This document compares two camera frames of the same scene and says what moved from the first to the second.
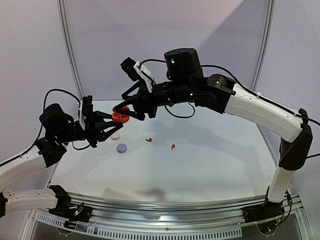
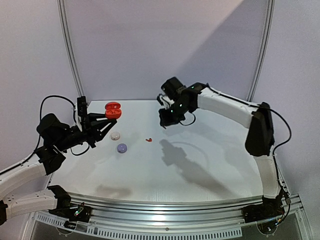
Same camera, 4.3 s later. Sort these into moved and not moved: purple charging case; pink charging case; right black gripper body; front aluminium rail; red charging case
Moved: red charging case; right black gripper body
Not moved: pink charging case; front aluminium rail; purple charging case
